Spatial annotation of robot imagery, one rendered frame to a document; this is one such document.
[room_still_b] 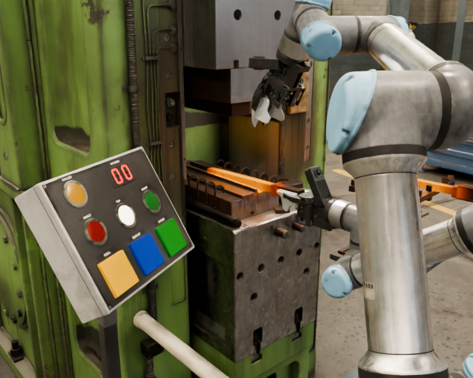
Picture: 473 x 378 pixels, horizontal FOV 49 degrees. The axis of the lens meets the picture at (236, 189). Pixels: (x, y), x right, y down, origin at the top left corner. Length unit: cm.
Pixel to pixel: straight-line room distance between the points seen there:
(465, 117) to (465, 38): 989
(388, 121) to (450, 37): 1016
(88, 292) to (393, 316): 58
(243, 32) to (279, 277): 76
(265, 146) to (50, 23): 82
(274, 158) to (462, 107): 118
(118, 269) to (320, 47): 60
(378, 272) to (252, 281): 93
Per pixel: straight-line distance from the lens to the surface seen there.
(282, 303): 175
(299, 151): 190
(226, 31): 143
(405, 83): 75
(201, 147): 203
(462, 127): 77
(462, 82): 79
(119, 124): 143
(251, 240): 154
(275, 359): 185
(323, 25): 108
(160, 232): 119
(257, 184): 159
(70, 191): 106
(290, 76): 123
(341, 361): 256
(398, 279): 71
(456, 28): 1079
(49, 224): 104
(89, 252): 104
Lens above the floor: 149
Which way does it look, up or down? 18 degrees down
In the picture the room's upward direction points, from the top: straight up
